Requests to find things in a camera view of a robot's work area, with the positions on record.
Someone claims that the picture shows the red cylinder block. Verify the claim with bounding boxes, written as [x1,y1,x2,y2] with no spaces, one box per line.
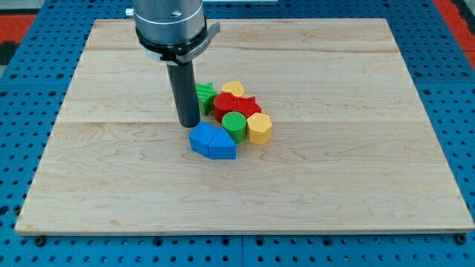
[213,93,237,122]

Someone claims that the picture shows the green cylinder block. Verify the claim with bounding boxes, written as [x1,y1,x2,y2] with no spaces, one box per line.
[222,111,247,143]

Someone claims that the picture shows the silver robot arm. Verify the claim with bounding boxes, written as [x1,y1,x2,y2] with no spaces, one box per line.
[125,0,220,65]

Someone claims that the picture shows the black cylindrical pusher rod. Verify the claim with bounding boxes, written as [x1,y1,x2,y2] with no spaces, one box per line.
[167,62,200,128]

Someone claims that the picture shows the green star block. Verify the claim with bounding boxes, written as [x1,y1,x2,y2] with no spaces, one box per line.
[195,82,217,116]

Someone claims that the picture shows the yellow heart block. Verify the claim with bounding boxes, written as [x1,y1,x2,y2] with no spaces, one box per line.
[221,81,245,97]

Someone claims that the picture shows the red star block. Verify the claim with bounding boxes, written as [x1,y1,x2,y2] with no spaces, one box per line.
[232,96,262,118]

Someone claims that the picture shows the light wooden board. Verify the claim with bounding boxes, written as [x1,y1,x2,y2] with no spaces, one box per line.
[16,19,474,236]

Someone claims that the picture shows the blue cube block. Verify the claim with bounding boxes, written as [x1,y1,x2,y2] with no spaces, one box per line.
[189,122,219,157]

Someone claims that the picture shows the blue triangle block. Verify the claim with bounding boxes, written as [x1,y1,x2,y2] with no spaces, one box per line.
[209,128,237,159]

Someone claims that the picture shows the yellow hexagon block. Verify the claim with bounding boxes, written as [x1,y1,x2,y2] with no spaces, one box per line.
[247,113,272,145]

